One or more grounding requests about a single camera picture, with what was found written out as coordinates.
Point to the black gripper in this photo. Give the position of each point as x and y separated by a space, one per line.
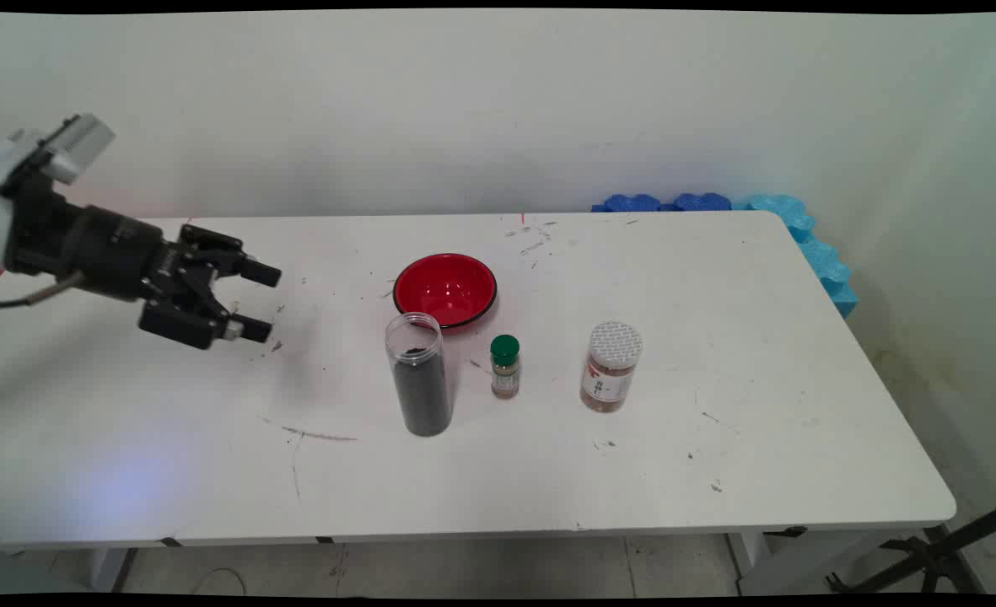
110 249

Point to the clear jar of black seeds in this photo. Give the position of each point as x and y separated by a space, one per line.
422 396

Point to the red bowl with black rim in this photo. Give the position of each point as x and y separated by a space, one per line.
447 287

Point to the green-capped spice bottle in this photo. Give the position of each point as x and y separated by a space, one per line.
505 371

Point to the white-capped jar of nuts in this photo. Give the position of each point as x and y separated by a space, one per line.
609 379

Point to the dark blue foam block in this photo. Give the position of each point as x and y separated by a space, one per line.
702 202
628 203

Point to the cyan foam block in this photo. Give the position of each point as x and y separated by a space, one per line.
831 274
780 215

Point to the black tripod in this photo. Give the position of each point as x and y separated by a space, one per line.
936 556

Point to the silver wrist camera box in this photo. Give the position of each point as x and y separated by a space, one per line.
80 147

